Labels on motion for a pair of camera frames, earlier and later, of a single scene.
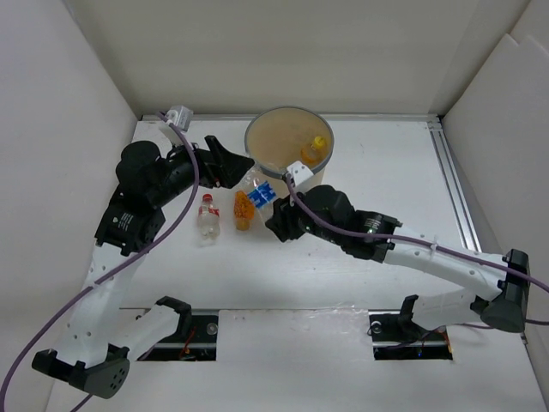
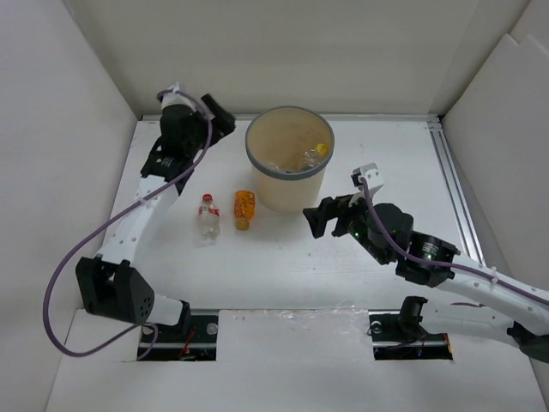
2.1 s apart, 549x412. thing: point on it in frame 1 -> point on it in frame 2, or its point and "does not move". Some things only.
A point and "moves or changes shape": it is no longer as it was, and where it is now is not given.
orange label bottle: (243, 209) does not move
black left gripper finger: (232, 167) -> (223, 122)
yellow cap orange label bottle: (315, 154) moves or changes shape
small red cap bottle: (208, 222) does not move
